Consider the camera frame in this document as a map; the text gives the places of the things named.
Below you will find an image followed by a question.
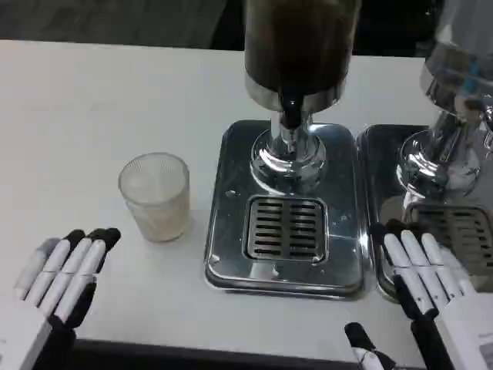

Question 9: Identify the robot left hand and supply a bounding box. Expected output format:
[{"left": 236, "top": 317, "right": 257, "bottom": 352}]
[{"left": 0, "top": 227, "right": 122, "bottom": 370}]

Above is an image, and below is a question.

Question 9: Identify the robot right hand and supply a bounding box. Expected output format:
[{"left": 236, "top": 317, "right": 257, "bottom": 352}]
[{"left": 344, "top": 218, "right": 493, "bottom": 370}]

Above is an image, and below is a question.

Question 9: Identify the clear ribbed glass cup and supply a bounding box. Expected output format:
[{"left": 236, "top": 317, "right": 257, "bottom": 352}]
[{"left": 117, "top": 153, "right": 193, "bottom": 244}]

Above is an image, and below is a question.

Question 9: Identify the steel drip grid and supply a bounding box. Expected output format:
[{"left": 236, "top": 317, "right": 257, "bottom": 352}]
[
  {"left": 242, "top": 195, "right": 330, "bottom": 264},
  {"left": 406, "top": 203, "right": 493, "bottom": 270}
]

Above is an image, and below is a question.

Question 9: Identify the steel drip tray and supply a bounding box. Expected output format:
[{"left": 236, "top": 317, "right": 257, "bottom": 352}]
[
  {"left": 203, "top": 119, "right": 366, "bottom": 298},
  {"left": 356, "top": 123, "right": 493, "bottom": 304}
]

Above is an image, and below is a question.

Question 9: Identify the clear empty drink dispenser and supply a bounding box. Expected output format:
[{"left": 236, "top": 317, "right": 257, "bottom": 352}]
[{"left": 396, "top": 0, "right": 493, "bottom": 207}]

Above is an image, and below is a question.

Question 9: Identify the black dispenser tap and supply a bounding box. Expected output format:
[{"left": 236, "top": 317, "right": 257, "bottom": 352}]
[{"left": 277, "top": 88, "right": 305, "bottom": 130}]

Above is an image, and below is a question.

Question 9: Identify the dark drink dispenser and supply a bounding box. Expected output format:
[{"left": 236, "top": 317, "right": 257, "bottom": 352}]
[{"left": 243, "top": 0, "right": 362, "bottom": 193}]

